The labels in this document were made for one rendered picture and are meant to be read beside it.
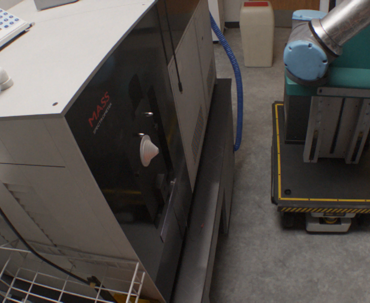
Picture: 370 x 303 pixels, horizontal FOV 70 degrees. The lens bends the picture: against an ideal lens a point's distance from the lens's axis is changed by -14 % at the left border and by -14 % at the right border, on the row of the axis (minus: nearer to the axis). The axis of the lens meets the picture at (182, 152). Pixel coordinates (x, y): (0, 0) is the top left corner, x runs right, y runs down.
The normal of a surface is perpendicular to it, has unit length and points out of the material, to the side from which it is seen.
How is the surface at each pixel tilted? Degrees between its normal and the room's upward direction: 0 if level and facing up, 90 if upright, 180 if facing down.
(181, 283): 0
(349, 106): 90
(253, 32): 93
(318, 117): 90
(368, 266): 0
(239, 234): 0
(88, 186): 90
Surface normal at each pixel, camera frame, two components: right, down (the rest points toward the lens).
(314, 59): -0.46, 0.70
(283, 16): -0.18, 0.70
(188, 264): -0.15, -0.72
